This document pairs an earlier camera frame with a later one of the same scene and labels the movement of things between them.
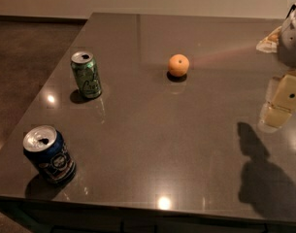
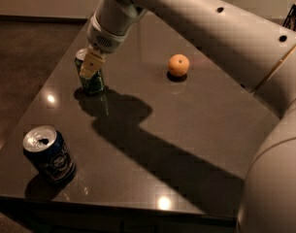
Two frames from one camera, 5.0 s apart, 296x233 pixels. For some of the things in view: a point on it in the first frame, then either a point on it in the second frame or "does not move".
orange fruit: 179,65 does not move
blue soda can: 46,148 does not move
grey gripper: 291,42 to 106,39
